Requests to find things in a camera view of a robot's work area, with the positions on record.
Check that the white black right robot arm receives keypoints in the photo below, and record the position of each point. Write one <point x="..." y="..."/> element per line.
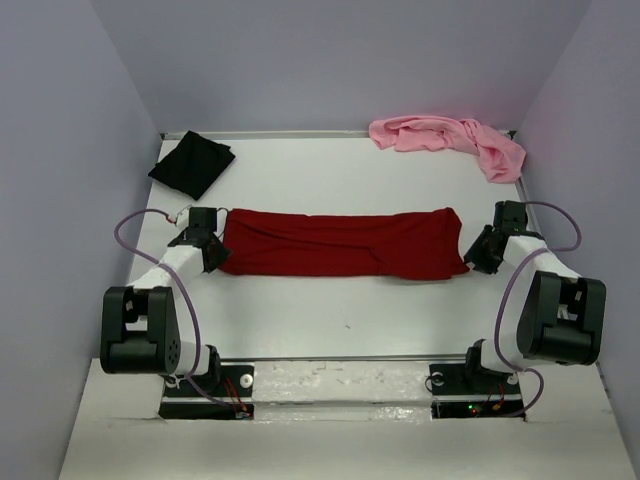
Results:
<point x="548" y="313"/>

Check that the black folded t shirt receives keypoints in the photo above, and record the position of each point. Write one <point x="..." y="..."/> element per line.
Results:
<point x="193" y="165"/>

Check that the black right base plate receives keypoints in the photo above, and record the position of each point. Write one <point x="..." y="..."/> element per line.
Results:
<point x="458" y="394"/>

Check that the red t shirt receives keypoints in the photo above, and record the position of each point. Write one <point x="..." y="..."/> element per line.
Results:
<point x="417" y="246"/>

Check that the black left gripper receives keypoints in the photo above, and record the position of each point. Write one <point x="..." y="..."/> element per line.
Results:
<point x="220" y="255"/>

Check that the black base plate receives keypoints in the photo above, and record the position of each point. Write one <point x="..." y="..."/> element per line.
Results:
<point x="458" y="394"/>
<point x="229" y="399"/>

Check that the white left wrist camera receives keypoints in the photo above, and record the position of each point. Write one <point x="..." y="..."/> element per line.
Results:
<point x="181" y="218"/>

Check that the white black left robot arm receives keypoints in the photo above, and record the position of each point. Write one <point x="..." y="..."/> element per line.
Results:
<point x="150" y="326"/>

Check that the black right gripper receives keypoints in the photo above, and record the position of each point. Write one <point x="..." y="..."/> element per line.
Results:
<point x="475" y="255"/>

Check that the pink t shirt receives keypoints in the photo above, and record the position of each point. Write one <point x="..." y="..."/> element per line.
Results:
<point x="498" y="157"/>

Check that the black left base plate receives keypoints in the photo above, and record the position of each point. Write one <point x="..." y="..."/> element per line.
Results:
<point x="229" y="399"/>

